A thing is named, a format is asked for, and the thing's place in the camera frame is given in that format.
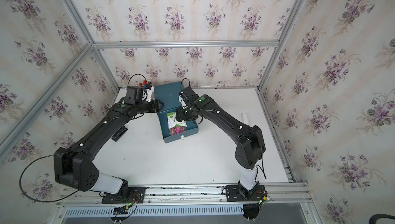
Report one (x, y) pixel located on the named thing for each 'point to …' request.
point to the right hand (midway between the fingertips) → (181, 117)
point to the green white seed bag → (174, 126)
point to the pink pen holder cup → (141, 85)
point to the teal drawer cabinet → (168, 94)
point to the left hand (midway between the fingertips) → (161, 105)
